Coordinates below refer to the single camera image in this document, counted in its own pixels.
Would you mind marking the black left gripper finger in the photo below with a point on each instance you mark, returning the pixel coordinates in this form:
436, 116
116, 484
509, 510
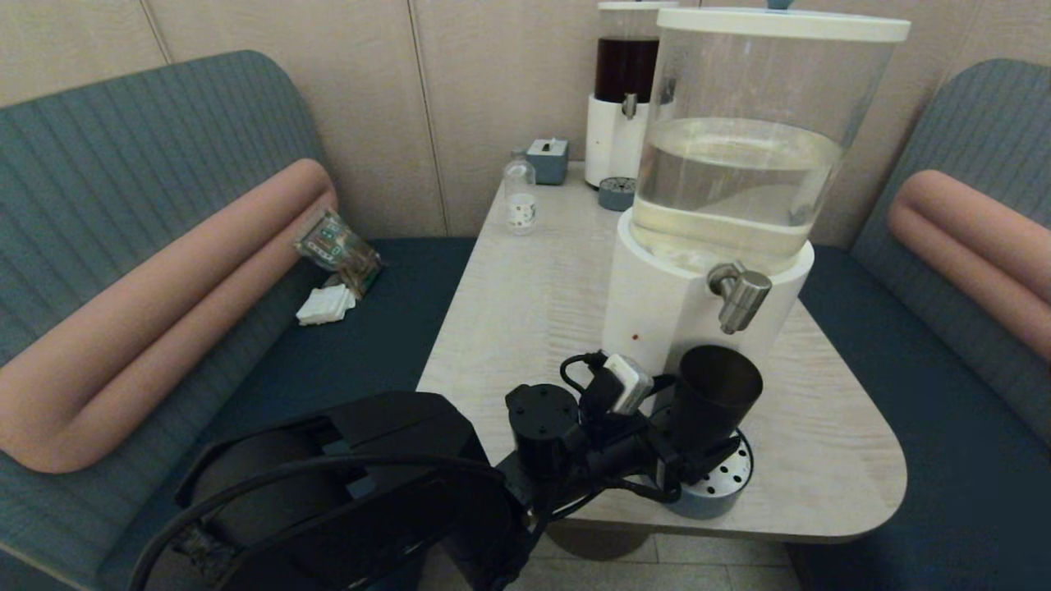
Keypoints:
661, 382
710, 460

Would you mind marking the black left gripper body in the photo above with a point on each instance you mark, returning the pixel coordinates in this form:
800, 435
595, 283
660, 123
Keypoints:
624, 451

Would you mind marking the dark brown plastic cup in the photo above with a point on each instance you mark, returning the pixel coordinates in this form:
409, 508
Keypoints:
714, 398

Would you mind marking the metal water dispenser tap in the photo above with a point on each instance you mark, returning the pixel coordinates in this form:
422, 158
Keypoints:
739, 297

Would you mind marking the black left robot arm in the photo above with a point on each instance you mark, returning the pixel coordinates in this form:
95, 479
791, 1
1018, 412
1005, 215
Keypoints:
345, 492

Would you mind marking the large blue perforated drip tray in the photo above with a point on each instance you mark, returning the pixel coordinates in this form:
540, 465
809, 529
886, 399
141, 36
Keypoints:
722, 488

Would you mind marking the clear water dispenser white base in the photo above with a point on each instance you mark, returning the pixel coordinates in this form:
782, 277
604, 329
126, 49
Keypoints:
673, 320

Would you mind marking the small blue drip tray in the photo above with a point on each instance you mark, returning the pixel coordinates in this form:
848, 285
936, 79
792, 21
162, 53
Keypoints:
617, 195

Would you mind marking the clear plastic bottle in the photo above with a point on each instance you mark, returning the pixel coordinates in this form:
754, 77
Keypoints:
520, 198

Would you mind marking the teal bench sofa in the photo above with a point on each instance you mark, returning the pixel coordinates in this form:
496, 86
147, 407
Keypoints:
123, 164
944, 492

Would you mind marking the blue-grey tissue box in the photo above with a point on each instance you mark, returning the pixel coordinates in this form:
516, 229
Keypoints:
548, 162

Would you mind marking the small dispenser with dark drink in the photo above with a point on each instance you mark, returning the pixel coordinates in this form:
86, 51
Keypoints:
612, 139

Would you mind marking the small metal dispenser tap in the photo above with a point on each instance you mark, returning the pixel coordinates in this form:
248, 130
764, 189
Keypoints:
630, 106

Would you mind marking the white paper napkins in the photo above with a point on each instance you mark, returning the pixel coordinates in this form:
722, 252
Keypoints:
325, 306

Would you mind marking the pink bolster cushion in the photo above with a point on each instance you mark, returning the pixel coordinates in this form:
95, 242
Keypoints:
977, 238
164, 304

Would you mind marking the clear snack packet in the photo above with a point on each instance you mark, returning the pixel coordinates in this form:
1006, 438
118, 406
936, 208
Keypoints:
337, 251

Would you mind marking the white water dispenser lid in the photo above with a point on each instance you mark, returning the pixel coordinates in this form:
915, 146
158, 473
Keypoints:
780, 25

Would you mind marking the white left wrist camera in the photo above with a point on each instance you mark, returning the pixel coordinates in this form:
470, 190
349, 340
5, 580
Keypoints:
628, 382

